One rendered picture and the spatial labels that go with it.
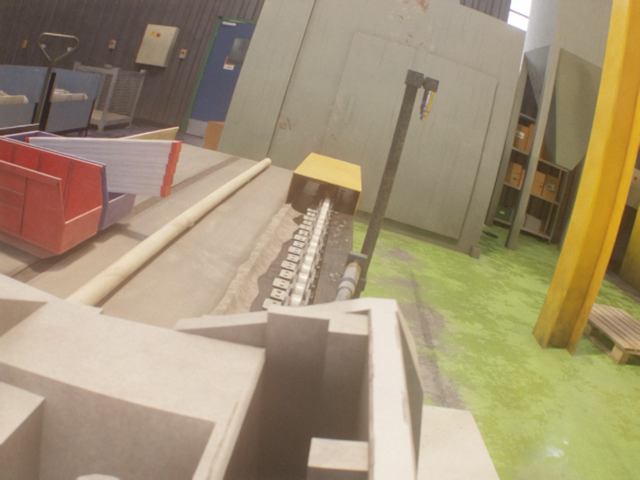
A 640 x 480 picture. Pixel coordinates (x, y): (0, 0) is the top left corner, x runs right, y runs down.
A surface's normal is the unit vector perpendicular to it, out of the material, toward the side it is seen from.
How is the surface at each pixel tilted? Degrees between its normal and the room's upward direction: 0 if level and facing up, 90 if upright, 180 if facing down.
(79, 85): 90
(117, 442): 58
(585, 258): 90
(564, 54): 112
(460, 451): 0
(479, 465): 0
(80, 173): 88
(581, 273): 90
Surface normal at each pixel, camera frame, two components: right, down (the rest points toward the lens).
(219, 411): 0.10, -0.97
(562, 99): -0.16, 0.55
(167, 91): -0.07, 0.22
